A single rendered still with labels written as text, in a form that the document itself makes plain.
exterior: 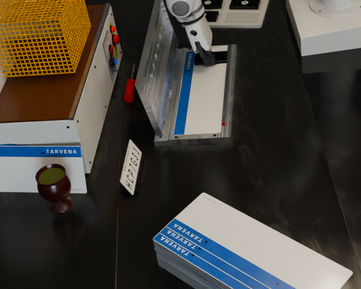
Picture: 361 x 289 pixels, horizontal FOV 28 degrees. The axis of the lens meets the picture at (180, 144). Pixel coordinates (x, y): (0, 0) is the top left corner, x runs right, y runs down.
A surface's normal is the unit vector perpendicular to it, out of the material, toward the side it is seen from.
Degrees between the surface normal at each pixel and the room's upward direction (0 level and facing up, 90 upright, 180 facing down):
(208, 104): 0
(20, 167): 69
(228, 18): 0
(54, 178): 0
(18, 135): 90
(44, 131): 90
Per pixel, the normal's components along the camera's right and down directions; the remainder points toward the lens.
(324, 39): 0.04, 0.65
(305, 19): -0.21, -0.72
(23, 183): -0.20, 0.35
